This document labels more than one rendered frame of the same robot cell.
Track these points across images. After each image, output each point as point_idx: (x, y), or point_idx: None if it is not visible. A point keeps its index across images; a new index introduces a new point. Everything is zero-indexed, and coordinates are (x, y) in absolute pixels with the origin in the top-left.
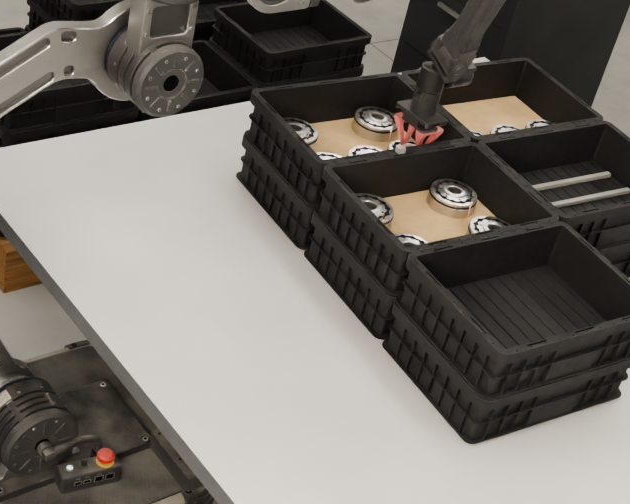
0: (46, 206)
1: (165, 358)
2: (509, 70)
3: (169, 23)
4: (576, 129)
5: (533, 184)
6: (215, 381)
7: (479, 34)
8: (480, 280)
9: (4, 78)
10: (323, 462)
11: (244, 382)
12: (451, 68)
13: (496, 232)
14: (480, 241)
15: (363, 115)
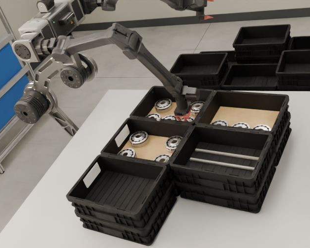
0: (106, 109)
1: (66, 161)
2: (277, 99)
3: (69, 60)
4: (248, 133)
5: (222, 151)
6: (65, 172)
7: (164, 79)
8: (137, 176)
9: (45, 70)
10: (50, 207)
11: (70, 176)
12: (169, 91)
13: (136, 159)
14: (125, 160)
15: (194, 104)
